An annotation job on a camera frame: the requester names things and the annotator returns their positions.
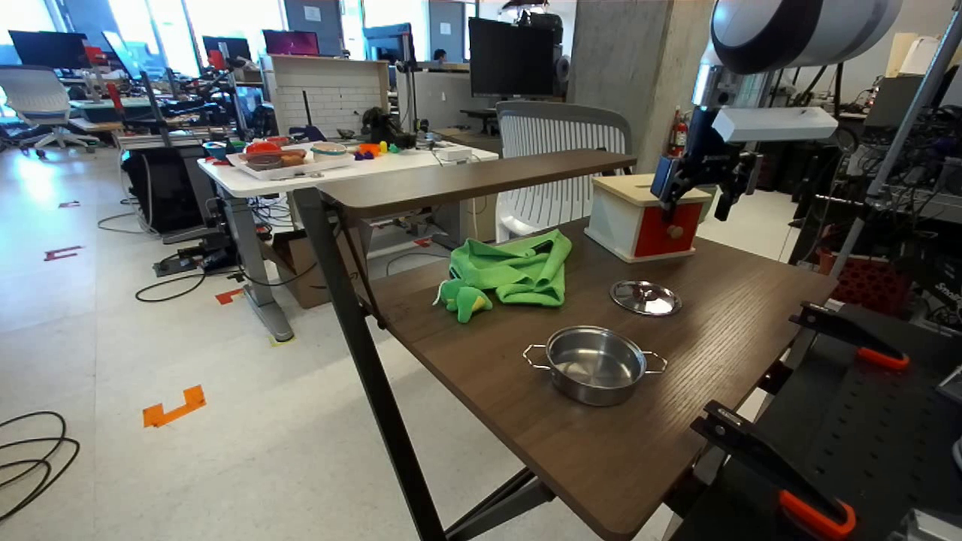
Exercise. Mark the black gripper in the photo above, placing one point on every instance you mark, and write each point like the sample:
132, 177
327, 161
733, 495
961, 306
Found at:
721, 166

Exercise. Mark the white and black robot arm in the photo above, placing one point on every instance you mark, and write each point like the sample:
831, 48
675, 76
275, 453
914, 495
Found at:
801, 30

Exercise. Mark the light wooden box with slot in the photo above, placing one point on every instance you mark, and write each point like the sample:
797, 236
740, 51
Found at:
617, 213

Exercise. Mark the white ribbed office chair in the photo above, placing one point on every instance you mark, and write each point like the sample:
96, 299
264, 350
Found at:
545, 137

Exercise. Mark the red crate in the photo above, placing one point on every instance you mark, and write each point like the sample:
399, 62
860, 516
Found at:
881, 285

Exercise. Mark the green cloth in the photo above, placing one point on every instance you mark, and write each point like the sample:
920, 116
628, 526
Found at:
516, 271

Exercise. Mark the silver metal pole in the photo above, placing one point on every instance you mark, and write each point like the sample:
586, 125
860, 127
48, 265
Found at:
906, 121

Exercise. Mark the large black monitor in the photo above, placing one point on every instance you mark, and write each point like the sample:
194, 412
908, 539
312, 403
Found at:
512, 55

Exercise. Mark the brown wooden shelf board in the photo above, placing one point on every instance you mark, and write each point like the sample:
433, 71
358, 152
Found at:
453, 181

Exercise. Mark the small orange toy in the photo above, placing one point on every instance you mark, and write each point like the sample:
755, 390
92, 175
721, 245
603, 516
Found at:
366, 152

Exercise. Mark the white pegboard panel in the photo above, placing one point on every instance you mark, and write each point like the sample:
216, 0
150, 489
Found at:
330, 95

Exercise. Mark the white desk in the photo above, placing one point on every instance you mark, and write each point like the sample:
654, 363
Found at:
302, 177

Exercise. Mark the red orange toy pile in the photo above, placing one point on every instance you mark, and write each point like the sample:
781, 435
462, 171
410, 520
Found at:
275, 152

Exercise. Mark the small orange floor tape marker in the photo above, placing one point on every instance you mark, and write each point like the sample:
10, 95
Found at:
228, 296

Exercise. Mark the black power strip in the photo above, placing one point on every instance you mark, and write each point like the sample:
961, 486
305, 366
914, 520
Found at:
191, 261

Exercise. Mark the red floor tape marker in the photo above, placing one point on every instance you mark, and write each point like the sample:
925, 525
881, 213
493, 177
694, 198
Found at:
60, 254

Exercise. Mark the white plain office chair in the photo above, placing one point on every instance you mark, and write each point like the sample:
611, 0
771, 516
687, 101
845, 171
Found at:
39, 95

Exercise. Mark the small black monitor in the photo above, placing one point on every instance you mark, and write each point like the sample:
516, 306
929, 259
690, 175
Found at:
48, 48

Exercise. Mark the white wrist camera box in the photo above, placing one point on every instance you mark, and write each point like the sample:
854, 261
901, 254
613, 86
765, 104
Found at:
777, 125

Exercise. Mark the black metal table frame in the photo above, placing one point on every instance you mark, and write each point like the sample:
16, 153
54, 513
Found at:
348, 331

